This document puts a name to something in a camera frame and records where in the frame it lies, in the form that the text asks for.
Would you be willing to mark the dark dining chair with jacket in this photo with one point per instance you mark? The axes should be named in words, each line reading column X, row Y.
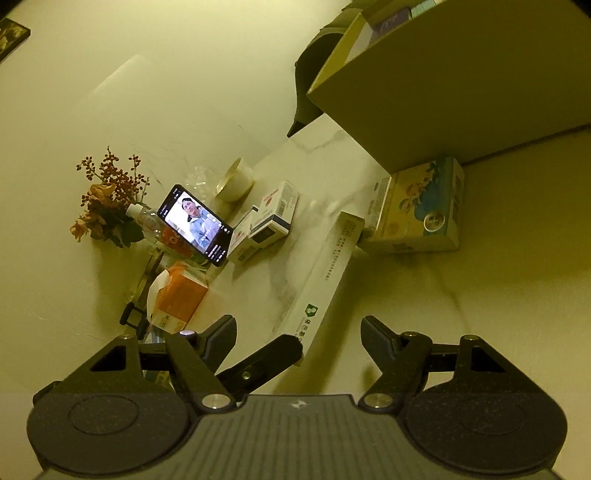
column 318, row 69

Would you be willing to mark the plastic drink bottle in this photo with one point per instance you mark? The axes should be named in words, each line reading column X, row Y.
column 147, row 224

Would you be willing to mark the smartphone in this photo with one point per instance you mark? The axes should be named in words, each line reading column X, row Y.
column 194, row 224

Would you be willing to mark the long white medicine box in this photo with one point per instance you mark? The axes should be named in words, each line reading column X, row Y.
column 323, row 286

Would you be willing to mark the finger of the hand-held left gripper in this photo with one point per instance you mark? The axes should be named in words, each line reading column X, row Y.
column 277, row 355

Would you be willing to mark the brown cardboard box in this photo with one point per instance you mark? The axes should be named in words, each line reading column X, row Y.
column 461, row 78

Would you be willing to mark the white strawberry medicine box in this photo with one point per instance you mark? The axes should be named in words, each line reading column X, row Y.
column 240, row 242

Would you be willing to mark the black metal object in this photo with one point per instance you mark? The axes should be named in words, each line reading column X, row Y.
column 134, row 318

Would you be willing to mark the clear plastic wrapper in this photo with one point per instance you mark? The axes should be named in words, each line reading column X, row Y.
column 201, row 177

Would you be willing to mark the orange tissue box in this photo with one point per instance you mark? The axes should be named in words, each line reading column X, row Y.
column 180, row 295

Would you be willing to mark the yellow blue cartoon medicine box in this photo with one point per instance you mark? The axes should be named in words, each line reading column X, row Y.
column 415, row 207

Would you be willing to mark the white bowl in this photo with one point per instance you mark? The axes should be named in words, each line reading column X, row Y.
column 235, row 182

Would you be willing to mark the dried flower bouquet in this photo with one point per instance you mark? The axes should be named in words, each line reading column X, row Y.
column 108, row 198

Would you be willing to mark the small white blue medicine box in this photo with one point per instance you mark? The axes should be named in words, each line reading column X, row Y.
column 272, row 236

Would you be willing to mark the framed yellow fruit picture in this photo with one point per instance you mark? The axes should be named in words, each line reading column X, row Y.
column 11, row 39

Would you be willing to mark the marble desktop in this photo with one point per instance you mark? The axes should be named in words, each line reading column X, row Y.
column 415, row 300

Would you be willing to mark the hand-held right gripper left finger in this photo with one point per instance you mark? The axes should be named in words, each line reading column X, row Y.
column 221, row 339

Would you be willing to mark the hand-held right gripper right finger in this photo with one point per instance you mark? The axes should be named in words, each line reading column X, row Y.
column 376, row 342

